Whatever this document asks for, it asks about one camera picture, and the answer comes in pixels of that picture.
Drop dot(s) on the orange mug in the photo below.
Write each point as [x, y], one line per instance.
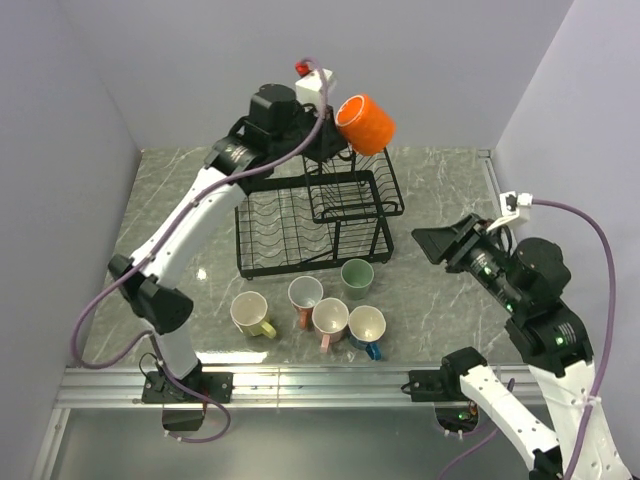
[365, 125]

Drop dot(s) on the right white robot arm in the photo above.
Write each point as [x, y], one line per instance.
[551, 340]

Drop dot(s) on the yellow mug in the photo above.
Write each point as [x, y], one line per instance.
[250, 313]

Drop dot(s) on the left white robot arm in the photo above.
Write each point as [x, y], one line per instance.
[148, 278]

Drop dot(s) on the blue mug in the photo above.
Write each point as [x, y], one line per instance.
[367, 325]

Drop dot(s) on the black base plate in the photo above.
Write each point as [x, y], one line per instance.
[425, 386]
[159, 389]

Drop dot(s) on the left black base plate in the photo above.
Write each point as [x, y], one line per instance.
[159, 389]

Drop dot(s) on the black wire dish rack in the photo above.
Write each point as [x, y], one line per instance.
[331, 213]

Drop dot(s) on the light pink mug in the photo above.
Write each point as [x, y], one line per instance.
[330, 318]

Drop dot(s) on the green cup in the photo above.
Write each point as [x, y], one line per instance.
[357, 275]

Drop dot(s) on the aluminium mounting rail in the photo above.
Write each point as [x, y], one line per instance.
[374, 384]

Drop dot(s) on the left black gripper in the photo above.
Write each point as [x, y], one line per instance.
[331, 142]

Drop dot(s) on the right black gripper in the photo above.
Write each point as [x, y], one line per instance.
[439, 241]

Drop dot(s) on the coral pink mug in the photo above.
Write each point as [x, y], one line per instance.
[304, 293]

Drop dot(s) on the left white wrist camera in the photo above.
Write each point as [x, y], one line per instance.
[308, 86]

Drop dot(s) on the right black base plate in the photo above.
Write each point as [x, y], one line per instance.
[425, 386]

